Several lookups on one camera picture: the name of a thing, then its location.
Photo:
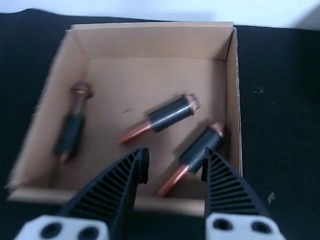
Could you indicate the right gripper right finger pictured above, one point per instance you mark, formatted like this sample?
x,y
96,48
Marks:
x,y
225,190

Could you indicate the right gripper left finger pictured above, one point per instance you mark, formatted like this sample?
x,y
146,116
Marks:
x,y
105,195

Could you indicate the copper bolt in black sleeve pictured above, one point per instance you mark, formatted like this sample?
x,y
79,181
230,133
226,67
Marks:
x,y
71,125
165,116
195,152

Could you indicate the cardboard box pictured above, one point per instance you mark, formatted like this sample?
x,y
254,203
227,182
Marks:
x,y
150,82

